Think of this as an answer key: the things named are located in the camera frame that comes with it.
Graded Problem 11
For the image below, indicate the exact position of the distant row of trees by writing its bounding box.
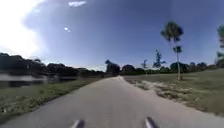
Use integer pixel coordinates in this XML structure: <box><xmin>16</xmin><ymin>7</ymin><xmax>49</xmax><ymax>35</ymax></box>
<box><xmin>105</xmin><ymin>59</ymin><xmax>224</xmax><ymax>76</ymax></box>

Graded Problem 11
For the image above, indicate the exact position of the grey paved path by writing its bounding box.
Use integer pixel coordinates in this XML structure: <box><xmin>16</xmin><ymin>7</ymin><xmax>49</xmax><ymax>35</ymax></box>
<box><xmin>0</xmin><ymin>75</ymin><xmax>224</xmax><ymax>128</ymax></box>

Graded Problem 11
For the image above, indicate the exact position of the slender thin tree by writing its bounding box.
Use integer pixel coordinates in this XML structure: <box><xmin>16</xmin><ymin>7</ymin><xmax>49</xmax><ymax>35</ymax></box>
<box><xmin>152</xmin><ymin>48</ymin><xmax>166</xmax><ymax>70</ymax></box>

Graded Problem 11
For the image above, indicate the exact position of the tall palm tree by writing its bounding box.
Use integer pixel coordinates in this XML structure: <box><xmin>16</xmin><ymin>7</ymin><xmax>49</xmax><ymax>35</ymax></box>
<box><xmin>160</xmin><ymin>21</ymin><xmax>185</xmax><ymax>81</ymax></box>

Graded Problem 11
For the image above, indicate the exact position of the dark tree line behind water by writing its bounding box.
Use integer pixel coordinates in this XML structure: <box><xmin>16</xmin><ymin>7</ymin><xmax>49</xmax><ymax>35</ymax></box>
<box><xmin>0</xmin><ymin>52</ymin><xmax>106</xmax><ymax>80</ymax></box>

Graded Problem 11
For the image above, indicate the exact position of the grass field with bare patches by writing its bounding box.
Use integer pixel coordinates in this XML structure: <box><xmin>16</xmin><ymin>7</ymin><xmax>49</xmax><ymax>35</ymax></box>
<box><xmin>122</xmin><ymin>68</ymin><xmax>224</xmax><ymax>118</ymax></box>

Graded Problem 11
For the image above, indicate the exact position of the grass strip beside water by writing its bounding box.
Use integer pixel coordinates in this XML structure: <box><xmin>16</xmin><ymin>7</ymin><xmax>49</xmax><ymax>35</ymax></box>
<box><xmin>0</xmin><ymin>77</ymin><xmax>104</xmax><ymax>126</ymax></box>

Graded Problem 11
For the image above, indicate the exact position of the pond water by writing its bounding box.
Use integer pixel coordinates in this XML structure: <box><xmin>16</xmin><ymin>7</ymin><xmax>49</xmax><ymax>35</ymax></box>
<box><xmin>0</xmin><ymin>73</ymin><xmax>78</xmax><ymax>89</ymax></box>

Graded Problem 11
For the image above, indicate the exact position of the palm tree at picture edge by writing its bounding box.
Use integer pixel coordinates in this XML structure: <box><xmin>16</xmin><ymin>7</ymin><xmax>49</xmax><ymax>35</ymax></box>
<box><xmin>215</xmin><ymin>24</ymin><xmax>224</xmax><ymax>68</ymax></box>

